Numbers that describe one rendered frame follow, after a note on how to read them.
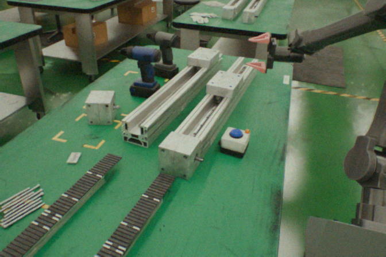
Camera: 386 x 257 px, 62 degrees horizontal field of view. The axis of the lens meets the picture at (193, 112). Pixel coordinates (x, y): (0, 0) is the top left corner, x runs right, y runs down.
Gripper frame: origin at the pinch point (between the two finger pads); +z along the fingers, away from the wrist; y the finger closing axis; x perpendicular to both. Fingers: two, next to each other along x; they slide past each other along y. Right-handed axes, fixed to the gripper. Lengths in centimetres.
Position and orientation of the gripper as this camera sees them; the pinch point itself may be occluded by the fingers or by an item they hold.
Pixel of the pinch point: (249, 52)
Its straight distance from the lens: 126.1
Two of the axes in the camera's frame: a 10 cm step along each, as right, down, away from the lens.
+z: -9.9, -0.9, 1.2
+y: 0.0, -8.3, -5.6
